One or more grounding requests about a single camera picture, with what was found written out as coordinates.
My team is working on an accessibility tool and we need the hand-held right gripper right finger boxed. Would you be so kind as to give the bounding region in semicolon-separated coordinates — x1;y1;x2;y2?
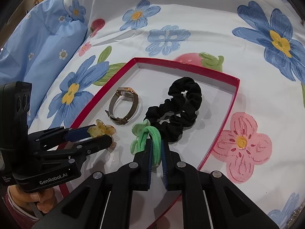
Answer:
161;139;280;229

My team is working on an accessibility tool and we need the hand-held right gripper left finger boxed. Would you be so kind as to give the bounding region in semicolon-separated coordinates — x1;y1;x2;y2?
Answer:
31;139;154;229

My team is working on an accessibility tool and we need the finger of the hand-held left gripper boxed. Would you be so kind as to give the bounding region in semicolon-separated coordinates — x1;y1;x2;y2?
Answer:
28;126;93;148
33;135;113;166

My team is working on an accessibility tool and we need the yellow hair claw clip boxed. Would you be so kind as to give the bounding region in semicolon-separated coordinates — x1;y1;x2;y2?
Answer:
87;120;117;140

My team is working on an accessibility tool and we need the green hair tie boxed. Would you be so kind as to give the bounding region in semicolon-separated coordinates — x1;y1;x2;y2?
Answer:
130;120;161;169

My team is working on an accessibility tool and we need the red shallow box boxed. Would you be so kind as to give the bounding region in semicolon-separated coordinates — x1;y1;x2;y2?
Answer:
58;57;241;229

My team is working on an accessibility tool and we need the person's left forearm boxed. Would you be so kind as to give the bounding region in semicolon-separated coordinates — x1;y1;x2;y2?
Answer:
2;192;40;222

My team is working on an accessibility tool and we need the person's left hand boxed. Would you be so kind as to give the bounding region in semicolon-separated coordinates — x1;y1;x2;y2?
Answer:
8;186;56;217

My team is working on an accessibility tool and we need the black scrunchie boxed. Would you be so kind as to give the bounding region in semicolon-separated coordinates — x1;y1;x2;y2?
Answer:
144;77;203;139

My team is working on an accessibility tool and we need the gold wristwatch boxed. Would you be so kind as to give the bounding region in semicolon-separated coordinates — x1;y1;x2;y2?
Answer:
105;87;139;126

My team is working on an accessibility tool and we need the light blue floral pillow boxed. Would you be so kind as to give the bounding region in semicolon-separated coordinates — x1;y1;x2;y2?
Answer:
0;0;88;127

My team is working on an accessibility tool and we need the floral bedsheet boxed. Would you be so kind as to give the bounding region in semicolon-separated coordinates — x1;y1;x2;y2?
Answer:
27;0;305;229

